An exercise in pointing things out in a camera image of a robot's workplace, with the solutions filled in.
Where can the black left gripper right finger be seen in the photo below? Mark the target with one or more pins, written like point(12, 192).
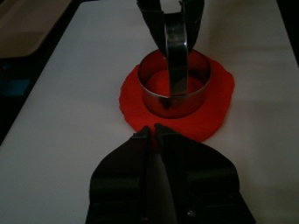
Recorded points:
point(206, 180)

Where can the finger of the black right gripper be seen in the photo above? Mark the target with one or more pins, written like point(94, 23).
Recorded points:
point(154, 17)
point(194, 17)

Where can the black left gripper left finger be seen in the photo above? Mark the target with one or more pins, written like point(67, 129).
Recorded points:
point(116, 180)

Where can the red play dough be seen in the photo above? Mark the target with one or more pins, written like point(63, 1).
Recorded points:
point(206, 122)

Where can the round metal cookie cutter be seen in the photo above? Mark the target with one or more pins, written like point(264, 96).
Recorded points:
point(176, 105)

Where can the white cutting board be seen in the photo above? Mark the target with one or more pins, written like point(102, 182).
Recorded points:
point(57, 116)

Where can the small blue block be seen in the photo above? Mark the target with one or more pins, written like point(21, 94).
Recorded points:
point(15, 87)

